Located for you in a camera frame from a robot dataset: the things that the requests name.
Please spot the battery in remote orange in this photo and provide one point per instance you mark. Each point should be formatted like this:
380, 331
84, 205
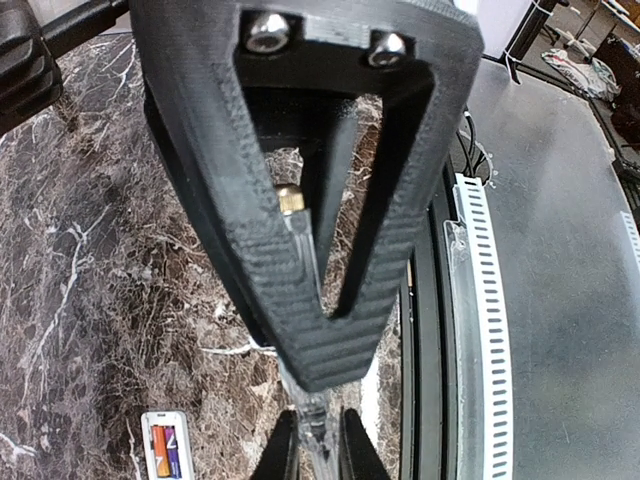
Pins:
160, 453

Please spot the white remote control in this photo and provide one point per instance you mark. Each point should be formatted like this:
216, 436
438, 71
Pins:
178, 420

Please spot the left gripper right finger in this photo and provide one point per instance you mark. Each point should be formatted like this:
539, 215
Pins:
358, 459

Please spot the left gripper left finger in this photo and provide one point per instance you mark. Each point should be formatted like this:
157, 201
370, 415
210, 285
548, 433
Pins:
280, 457

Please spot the centre white slotted cable duct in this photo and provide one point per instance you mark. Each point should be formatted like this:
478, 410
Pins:
485, 412

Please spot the purple battery in remote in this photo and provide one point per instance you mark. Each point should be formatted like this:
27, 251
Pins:
172, 451

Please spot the clear plastic screwdriver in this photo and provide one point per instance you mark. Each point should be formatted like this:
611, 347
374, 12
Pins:
317, 427

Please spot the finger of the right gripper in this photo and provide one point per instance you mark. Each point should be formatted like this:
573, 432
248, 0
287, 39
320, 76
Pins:
203, 60
323, 128

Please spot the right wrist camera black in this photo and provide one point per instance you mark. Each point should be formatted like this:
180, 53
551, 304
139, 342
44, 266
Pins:
30, 77

